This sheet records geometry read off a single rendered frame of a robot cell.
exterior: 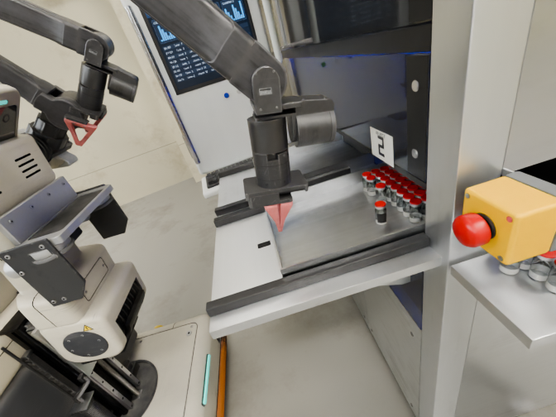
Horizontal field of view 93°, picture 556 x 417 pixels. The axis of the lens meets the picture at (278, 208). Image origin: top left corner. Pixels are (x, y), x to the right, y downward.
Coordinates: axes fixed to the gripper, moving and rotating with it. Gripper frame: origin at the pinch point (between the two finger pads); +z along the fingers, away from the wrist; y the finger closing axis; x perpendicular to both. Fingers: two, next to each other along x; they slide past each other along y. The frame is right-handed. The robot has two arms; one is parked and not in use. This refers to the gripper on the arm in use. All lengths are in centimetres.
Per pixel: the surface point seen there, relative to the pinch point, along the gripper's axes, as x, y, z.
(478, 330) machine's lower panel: -12.8, 36.4, 25.1
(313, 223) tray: 8.2, 8.5, 6.6
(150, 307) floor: 94, -84, 111
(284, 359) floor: 32, -2, 98
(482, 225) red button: -19.4, 20.7, -8.5
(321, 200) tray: 16.6, 13.1, 5.9
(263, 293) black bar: -8.4, -4.9, 7.2
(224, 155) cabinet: 87, -14, 13
